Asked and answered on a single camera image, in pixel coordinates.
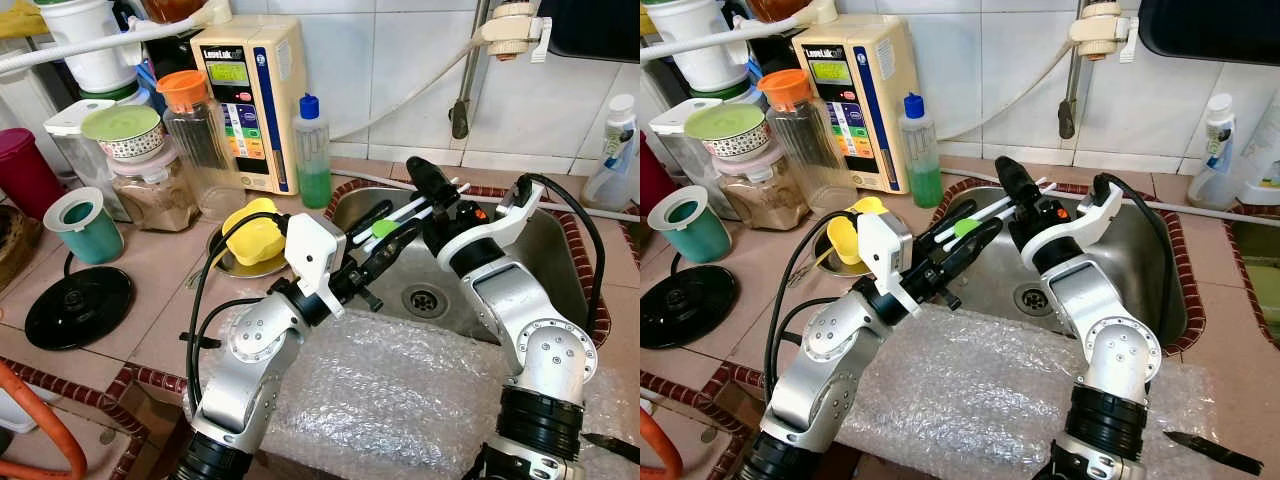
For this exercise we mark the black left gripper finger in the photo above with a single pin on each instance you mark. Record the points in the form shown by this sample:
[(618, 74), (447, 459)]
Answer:
[(975, 245), (368, 222), (950, 218), (392, 250)]

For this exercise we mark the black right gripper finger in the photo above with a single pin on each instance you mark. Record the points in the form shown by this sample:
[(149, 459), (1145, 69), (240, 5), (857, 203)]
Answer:
[(428, 180), (1015, 180)]

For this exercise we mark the green chopstick connector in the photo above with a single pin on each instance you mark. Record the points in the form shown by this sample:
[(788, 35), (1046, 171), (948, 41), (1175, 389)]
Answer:
[(384, 228), (965, 227)]

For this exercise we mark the shallow steel bowl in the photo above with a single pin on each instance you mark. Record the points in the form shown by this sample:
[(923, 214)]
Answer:
[(240, 270), (822, 262)]

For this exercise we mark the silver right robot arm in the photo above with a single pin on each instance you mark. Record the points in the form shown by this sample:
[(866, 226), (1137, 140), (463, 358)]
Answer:
[(500, 290), (1120, 350)]

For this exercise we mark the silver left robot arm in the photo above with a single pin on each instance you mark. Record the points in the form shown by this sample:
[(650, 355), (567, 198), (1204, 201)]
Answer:
[(250, 350), (830, 350)]

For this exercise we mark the green liquid bottle blue cap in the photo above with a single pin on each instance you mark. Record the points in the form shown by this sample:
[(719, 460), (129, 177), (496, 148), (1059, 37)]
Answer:
[(922, 170), (313, 170)]

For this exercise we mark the grey faucet pipe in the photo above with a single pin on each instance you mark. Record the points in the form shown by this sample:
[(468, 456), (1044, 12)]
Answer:
[(1072, 85), (468, 80)]

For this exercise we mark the steel sink basin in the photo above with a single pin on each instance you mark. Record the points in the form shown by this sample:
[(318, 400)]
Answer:
[(1150, 270), (555, 250), (1258, 270)]

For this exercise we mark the thin grey tube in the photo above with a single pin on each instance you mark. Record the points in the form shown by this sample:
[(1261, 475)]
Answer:
[(1200, 212), (560, 205)]

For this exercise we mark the clear bubble wrap sheet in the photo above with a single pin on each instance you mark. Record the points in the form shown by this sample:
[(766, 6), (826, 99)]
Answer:
[(1000, 400), (400, 400)]

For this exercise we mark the clear jar orange lid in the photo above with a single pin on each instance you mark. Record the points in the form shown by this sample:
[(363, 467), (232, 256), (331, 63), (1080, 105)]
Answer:
[(200, 140), (805, 140)]

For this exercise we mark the cream faucet head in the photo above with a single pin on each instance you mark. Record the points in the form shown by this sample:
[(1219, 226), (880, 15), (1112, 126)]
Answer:
[(515, 30), (1100, 30)]

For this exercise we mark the cream water ionizer machine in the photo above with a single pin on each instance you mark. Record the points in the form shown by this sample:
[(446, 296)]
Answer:
[(285, 50), (885, 55)]

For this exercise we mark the brown powder jar pink lid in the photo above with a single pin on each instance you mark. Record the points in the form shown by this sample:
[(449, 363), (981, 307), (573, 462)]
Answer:
[(155, 200), (765, 200)]

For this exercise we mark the maroon plastic container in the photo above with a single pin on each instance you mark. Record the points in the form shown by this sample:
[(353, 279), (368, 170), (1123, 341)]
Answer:
[(650, 165), (25, 170)]

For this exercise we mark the black glossy panel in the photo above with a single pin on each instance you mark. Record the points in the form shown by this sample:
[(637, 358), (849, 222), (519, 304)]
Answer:
[(1210, 25), (590, 25)]

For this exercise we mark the teal cup white rim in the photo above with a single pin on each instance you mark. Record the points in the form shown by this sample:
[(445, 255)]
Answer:
[(700, 235), (90, 230)]

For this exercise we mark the white detergent bottle yellow cap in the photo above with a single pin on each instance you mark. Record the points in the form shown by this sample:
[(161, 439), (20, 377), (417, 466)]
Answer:
[(1262, 160)]

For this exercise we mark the patterned bowl green lid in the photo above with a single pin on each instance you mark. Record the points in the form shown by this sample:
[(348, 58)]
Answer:
[(728, 125), (122, 125)]

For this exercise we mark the black round kettle base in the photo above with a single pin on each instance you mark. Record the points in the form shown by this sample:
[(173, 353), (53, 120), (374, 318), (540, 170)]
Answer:
[(680, 308), (78, 308)]

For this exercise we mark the clear container white lid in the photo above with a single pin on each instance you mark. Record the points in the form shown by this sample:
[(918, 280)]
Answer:
[(75, 150), (690, 150)]

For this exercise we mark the black tape strip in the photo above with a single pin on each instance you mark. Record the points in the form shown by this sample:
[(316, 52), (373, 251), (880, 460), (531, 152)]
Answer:
[(612, 447), (1210, 452)]

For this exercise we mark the wicker trivet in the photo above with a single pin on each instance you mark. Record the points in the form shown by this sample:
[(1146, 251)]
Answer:
[(12, 240)]

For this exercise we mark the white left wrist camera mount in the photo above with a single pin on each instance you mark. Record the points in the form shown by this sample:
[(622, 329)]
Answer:
[(315, 255), (885, 250)]

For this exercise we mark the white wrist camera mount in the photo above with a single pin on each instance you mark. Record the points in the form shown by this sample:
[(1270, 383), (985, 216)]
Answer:
[(885, 250), (1085, 215), (500, 220), (315, 255)]

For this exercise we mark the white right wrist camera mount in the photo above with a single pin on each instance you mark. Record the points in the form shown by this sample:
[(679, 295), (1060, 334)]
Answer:
[(500, 220), (1085, 215)]

